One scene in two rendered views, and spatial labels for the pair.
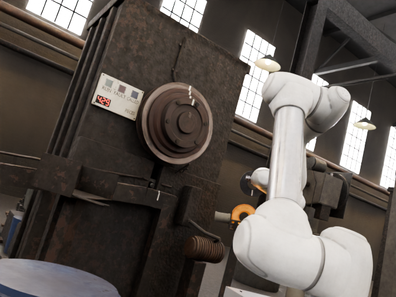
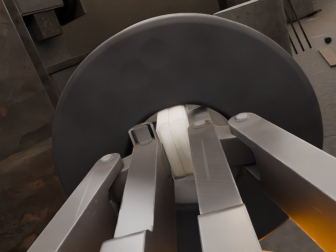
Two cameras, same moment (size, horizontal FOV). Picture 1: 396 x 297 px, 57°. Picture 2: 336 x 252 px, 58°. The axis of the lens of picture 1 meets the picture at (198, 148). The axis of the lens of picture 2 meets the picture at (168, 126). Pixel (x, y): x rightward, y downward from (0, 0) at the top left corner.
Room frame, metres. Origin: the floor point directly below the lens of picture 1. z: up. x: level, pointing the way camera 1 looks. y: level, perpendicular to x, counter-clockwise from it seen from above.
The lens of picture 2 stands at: (1.95, -0.37, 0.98)
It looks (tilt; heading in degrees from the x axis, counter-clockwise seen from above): 19 degrees down; 4
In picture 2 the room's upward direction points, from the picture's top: 19 degrees counter-clockwise
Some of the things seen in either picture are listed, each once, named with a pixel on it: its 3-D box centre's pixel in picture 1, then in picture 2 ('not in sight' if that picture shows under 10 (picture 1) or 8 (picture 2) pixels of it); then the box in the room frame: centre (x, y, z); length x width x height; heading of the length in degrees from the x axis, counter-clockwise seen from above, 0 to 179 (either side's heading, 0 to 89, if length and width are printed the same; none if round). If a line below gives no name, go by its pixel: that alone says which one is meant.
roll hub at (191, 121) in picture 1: (185, 122); not in sight; (1.97, 0.11, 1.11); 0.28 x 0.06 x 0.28; 122
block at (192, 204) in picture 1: (187, 205); not in sight; (2.19, -0.03, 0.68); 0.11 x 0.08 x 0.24; 32
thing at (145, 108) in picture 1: (176, 124); not in sight; (2.05, 0.16, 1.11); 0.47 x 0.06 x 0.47; 122
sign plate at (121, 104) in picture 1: (118, 97); not in sight; (1.97, 0.50, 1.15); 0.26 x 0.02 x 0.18; 122
